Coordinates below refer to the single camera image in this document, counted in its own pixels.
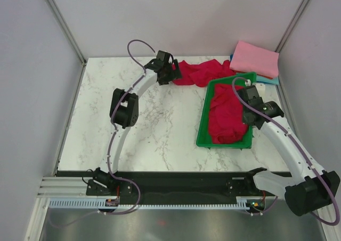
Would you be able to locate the right aluminium frame post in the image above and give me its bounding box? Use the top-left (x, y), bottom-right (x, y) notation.
top-left (275, 0), bottom-right (311, 53)

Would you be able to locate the crumpled red t shirt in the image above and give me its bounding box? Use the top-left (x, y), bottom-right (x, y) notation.
top-left (208, 84), bottom-right (248, 144)

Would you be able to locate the folded orange t shirt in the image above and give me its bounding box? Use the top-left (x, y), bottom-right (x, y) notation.
top-left (257, 75), bottom-right (273, 80)

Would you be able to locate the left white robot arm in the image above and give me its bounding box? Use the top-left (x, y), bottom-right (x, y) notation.
top-left (86, 51), bottom-right (182, 196)

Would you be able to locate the white slotted cable duct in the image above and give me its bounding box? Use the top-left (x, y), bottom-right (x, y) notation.
top-left (48, 197), bottom-right (264, 210)

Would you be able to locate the green plastic tray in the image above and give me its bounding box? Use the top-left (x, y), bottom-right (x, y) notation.
top-left (196, 75), bottom-right (253, 149)

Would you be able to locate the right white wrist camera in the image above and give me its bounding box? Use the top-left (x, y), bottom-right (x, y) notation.
top-left (245, 79), bottom-right (266, 97)

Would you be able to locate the folded blue t shirt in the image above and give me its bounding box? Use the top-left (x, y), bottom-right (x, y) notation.
top-left (243, 53), bottom-right (279, 85)

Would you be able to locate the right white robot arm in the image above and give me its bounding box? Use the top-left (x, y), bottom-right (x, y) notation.
top-left (236, 85), bottom-right (340, 225)

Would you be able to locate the folded teal t shirt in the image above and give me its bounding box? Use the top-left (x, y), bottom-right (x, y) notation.
top-left (256, 77), bottom-right (279, 85)

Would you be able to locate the left aluminium frame post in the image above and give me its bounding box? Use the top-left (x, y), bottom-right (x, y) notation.
top-left (37, 0), bottom-right (88, 66)

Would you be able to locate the aluminium frame post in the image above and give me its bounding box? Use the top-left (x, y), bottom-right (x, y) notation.
top-left (275, 0), bottom-right (311, 53)
top-left (37, 0), bottom-right (88, 66)

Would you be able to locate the folded pink t shirt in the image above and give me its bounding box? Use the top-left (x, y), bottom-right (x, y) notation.
top-left (230, 41), bottom-right (279, 79)

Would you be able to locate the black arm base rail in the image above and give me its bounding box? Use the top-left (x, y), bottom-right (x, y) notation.
top-left (57, 170), bottom-right (293, 206)

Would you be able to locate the red t shirt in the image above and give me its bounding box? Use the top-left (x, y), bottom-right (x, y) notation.
top-left (173, 59), bottom-right (236, 87)
top-left (208, 84), bottom-right (248, 144)

